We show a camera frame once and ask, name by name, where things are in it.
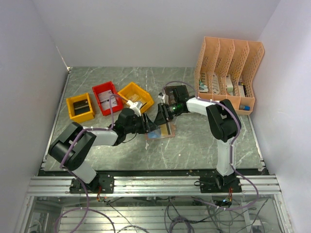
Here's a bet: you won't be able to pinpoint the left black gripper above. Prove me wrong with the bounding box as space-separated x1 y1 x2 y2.
125 112 159 134

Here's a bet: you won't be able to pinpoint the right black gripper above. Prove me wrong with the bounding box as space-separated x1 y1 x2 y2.
154 101 181 126

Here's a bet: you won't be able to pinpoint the pink leather card holder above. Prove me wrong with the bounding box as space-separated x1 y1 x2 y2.
146 122 176 140

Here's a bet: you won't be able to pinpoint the yellow bin with cards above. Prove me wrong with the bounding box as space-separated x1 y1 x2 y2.
118 82 154 113

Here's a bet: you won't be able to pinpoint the red bin with cards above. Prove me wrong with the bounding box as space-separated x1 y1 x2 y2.
92 81 123 116

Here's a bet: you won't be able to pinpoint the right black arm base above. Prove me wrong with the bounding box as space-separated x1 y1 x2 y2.
194 175 242 193

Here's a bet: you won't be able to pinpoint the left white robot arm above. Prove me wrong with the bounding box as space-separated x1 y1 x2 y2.
48 108 159 193

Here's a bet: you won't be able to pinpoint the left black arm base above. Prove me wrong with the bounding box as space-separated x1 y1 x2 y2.
69 173 115 194

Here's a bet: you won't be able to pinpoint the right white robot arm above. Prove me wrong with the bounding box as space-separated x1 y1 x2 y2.
154 86 242 193

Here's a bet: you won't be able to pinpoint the black book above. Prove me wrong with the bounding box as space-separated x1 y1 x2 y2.
164 84 190 105

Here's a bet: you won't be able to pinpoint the yellow bin left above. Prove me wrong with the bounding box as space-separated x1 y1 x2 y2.
66 93 95 123

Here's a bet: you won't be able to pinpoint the peach file organizer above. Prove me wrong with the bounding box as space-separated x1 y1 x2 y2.
194 36 264 116

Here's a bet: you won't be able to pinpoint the aluminium frame rail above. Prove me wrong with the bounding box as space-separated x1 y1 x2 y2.
26 175 281 197

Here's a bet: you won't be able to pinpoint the tangled floor cables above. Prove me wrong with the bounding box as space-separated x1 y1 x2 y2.
97 194 268 233

